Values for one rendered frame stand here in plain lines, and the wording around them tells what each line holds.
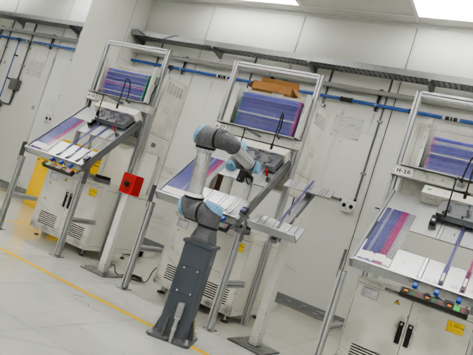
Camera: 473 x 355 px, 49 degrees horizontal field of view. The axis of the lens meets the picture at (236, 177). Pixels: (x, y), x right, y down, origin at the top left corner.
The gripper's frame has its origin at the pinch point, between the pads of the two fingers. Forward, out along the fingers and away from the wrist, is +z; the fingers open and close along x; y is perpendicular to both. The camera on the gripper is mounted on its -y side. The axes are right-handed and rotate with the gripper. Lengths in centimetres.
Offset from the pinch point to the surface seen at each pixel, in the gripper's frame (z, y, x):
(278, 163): 5.0, 29.7, -6.1
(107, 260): 46, -72, 94
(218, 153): 10, 28, 46
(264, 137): 3, 49, 16
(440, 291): 0, -31, -135
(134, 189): 13, -25, 90
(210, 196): 1.4, -17.9, 20.5
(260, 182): 6.7, 10.3, -2.2
